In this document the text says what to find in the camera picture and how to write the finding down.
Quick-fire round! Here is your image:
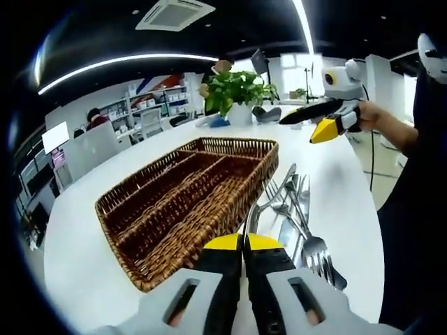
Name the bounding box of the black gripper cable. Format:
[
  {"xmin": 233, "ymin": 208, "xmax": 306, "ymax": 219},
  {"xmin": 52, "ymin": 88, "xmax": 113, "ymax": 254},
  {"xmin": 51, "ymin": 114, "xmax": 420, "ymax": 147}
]
[{"xmin": 368, "ymin": 131, "xmax": 376, "ymax": 191}]

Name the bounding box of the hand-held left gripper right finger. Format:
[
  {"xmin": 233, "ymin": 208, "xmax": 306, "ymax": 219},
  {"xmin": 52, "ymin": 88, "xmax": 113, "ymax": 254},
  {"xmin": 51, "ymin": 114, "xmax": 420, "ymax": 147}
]
[{"xmin": 243, "ymin": 232, "xmax": 353, "ymax": 335}]

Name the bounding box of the person's right hand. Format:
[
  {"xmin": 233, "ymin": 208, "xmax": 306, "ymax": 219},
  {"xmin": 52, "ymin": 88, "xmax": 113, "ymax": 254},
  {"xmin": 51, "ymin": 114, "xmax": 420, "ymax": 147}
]
[{"xmin": 358, "ymin": 100, "xmax": 386, "ymax": 133}]

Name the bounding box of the white ceiling light strip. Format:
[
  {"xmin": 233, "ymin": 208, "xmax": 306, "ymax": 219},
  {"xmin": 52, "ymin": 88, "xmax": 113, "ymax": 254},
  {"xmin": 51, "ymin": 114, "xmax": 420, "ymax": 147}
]
[
  {"xmin": 291, "ymin": 0, "xmax": 315, "ymax": 55},
  {"xmin": 37, "ymin": 54, "xmax": 219, "ymax": 96}
]

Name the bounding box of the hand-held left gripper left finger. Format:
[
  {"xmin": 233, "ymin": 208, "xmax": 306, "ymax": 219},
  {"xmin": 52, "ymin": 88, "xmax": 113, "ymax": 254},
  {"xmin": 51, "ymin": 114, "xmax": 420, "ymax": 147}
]
[{"xmin": 137, "ymin": 234, "xmax": 244, "ymax": 335}]

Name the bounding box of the white storage shelf with bins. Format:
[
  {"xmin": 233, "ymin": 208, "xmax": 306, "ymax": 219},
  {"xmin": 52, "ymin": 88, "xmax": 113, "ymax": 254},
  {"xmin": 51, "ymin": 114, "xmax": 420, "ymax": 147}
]
[{"xmin": 101, "ymin": 83, "xmax": 191, "ymax": 124}]

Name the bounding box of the dark grey device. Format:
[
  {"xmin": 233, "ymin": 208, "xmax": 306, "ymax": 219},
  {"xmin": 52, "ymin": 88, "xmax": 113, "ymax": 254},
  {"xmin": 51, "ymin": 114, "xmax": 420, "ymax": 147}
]
[{"xmin": 251, "ymin": 106, "xmax": 282, "ymax": 124}]

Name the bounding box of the white chest-worn device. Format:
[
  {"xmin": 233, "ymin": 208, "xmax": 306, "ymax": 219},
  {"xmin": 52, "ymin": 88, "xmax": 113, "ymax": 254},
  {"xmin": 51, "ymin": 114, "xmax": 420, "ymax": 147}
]
[{"xmin": 417, "ymin": 33, "xmax": 447, "ymax": 84}]

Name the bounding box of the green plant in white pot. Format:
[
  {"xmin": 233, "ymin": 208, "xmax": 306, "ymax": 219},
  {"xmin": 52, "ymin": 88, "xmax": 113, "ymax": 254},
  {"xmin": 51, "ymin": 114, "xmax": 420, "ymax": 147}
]
[{"xmin": 198, "ymin": 70, "xmax": 280, "ymax": 125}]

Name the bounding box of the person's black clothing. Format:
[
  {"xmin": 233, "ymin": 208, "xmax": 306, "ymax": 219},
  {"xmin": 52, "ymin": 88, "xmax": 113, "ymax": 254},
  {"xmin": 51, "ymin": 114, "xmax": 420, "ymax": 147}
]
[{"xmin": 376, "ymin": 69, "xmax": 447, "ymax": 329}]

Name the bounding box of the brown wicker utensil storage basket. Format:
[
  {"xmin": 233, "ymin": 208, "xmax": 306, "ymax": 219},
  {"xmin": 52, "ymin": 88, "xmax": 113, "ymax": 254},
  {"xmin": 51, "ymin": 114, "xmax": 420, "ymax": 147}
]
[{"xmin": 94, "ymin": 137, "xmax": 280, "ymax": 293}]

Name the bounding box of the bright white monitor screen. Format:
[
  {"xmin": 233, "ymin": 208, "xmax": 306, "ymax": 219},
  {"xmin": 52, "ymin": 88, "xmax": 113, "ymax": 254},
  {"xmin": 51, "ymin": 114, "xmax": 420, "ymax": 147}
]
[{"xmin": 41, "ymin": 121, "xmax": 70, "ymax": 151}]

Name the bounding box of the white ceiling air conditioner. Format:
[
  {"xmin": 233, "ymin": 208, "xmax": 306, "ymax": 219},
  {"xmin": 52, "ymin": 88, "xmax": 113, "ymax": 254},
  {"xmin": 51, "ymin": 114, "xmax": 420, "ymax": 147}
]
[{"xmin": 135, "ymin": 0, "xmax": 217, "ymax": 32}]

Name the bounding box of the white office chair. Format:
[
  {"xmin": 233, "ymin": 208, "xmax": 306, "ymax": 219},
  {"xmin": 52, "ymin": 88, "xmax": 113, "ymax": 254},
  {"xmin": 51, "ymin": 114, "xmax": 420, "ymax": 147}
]
[{"xmin": 139, "ymin": 107, "xmax": 165, "ymax": 140}]

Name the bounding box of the white partition panel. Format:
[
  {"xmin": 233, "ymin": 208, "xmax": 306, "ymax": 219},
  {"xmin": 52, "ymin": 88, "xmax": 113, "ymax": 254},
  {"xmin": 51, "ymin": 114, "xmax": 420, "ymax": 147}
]
[{"xmin": 64, "ymin": 124, "xmax": 122, "ymax": 182}]

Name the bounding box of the black studio light on stand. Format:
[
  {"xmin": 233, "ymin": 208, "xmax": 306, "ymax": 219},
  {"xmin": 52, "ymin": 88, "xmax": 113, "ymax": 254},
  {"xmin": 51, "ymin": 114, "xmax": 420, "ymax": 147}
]
[{"xmin": 250, "ymin": 48, "xmax": 272, "ymax": 84}]

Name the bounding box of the silver metal knife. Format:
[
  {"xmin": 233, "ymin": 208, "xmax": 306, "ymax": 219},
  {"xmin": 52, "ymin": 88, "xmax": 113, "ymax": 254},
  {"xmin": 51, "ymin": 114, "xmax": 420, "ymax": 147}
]
[
  {"xmin": 299, "ymin": 186, "xmax": 311, "ymax": 228},
  {"xmin": 278, "ymin": 218, "xmax": 298, "ymax": 261}
]

